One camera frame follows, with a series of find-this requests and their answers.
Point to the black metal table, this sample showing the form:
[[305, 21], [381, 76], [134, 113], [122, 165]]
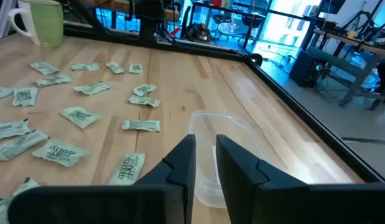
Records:
[[249, 31]]

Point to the black aluminium table frame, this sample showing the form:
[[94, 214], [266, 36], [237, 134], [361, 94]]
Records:
[[304, 110]]

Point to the wooden desk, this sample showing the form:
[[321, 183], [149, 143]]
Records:
[[350, 40]]

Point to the black shop vacuum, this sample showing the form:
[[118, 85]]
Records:
[[199, 32]]

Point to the green ceramic mug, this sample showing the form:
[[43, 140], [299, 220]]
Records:
[[46, 21]]

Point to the green stevia sweetener packet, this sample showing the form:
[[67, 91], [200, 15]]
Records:
[[144, 100], [53, 80], [85, 67], [43, 68], [141, 125], [127, 169], [19, 144], [80, 116], [8, 129], [115, 67], [92, 88], [25, 183], [61, 152], [24, 96], [143, 89], [0, 92], [135, 68]]

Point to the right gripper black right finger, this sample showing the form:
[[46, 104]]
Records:
[[235, 168]]

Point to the black computer tower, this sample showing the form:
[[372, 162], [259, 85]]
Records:
[[305, 70]]

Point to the clear bag of bills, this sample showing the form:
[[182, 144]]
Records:
[[204, 124]]

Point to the grey metal bench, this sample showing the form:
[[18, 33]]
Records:
[[350, 67]]

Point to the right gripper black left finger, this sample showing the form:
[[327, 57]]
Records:
[[179, 168]]

